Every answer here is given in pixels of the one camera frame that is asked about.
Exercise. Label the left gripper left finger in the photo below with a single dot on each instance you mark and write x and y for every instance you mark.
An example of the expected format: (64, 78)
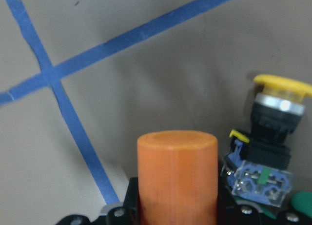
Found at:
(126, 213)

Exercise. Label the green push button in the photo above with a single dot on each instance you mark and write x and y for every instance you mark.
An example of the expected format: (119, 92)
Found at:
(300, 209)

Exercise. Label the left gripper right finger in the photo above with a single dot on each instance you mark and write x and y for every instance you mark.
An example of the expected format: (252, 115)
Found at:
(234, 211)

